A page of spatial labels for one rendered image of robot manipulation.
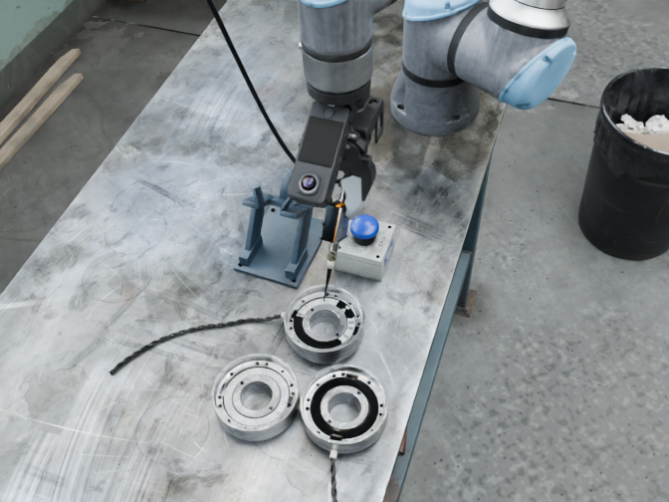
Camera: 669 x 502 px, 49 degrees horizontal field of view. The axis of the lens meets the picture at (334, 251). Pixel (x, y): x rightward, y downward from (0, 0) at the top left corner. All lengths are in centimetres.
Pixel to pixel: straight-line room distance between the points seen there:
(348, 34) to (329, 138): 12
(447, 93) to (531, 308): 94
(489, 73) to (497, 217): 116
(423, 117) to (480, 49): 18
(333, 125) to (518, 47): 35
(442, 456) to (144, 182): 96
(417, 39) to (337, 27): 43
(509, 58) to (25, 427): 80
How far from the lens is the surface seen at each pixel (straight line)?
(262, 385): 94
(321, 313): 98
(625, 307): 210
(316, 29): 75
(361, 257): 101
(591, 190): 210
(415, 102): 123
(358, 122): 86
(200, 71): 142
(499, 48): 108
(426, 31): 115
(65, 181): 249
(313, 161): 81
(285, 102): 132
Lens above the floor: 163
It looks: 51 degrees down
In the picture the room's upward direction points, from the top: 4 degrees counter-clockwise
